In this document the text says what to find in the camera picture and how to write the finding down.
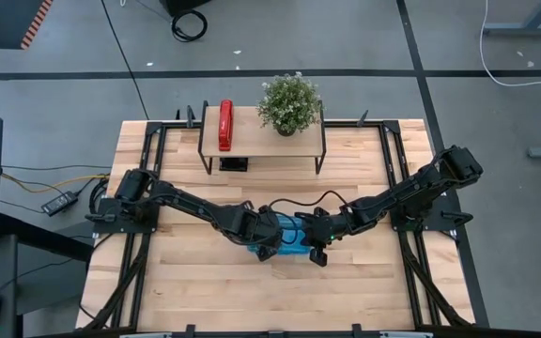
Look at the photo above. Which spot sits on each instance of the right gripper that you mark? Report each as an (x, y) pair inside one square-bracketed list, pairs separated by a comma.
[(324, 230)]

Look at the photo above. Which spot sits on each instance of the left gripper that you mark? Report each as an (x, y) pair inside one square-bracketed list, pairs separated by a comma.
[(268, 230)]

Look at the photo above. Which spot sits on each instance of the blue transparent pencil case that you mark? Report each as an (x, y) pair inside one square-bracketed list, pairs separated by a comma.
[(285, 249)]

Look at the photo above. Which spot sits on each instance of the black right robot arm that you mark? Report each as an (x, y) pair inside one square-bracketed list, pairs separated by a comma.
[(406, 197)]

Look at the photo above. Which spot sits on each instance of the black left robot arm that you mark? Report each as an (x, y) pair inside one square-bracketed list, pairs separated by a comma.
[(181, 202)]

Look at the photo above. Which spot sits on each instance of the small black box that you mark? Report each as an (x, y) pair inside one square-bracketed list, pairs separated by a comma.
[(233, 164)]

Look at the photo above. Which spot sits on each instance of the wooden shelf riser black legs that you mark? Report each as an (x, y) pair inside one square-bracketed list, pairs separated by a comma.
[(257, 143)]

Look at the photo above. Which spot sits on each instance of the red stapler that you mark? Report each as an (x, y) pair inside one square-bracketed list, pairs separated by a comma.
[(225, 126)]

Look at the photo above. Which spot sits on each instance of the green potted plant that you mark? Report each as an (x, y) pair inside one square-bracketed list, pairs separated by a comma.
[(289, 104)]

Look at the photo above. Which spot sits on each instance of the black power adapter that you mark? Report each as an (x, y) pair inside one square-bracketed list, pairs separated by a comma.
[(59, 203)]

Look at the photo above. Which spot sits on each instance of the black side desk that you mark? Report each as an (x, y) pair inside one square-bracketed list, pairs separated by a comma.
[(40, 237)]

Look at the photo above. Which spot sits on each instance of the black floor box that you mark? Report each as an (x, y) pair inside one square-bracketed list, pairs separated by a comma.
[(181, 4)]

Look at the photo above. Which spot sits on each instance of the black frame clamp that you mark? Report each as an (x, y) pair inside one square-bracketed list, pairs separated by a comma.
[(456, 217), (190, 330), (189, 116), (356, 330), (101, 217), (362, 118)]

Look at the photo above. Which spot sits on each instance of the silver bracket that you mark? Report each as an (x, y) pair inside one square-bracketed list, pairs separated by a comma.
[(146, 335), (406, 335)]

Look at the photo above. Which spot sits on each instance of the black metal table frame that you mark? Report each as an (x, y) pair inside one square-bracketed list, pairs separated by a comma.
[(176, 125)]

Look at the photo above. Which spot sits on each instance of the grey table leg frame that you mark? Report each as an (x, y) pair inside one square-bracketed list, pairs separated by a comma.
[(524, 29)]

